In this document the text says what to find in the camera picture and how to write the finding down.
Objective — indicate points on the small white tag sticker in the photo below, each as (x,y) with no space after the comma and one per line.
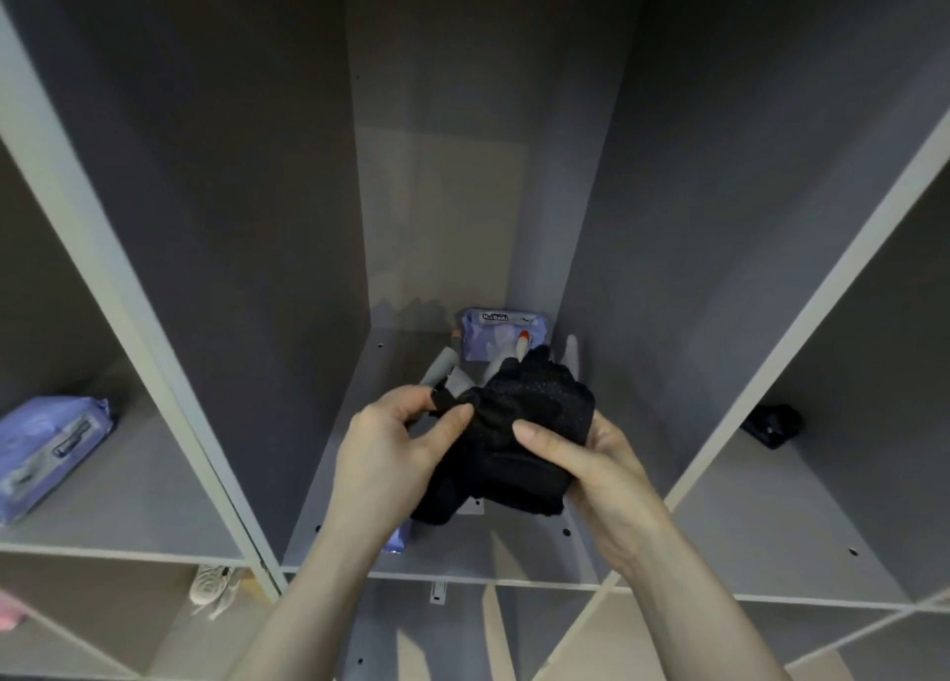
(438,593)

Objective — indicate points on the person's right forearm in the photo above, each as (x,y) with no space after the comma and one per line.
(698,621)

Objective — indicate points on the grey white sneaker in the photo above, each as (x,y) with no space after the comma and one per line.
(211,588)

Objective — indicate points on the white paper label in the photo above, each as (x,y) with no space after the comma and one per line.
(470,507)

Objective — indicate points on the person's left forearm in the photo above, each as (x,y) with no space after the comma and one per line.
(312,614)

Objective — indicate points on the grey cubby shelf unit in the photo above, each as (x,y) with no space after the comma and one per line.
(223,183)

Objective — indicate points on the person's right hand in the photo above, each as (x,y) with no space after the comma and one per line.
(616,495)

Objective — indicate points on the pink tumbler bottle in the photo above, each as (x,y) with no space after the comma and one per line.
(11,612)

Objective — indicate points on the person's left hand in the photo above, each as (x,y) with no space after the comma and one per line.
(378,473)

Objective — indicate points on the green spray bottle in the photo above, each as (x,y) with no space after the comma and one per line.
(570,354)

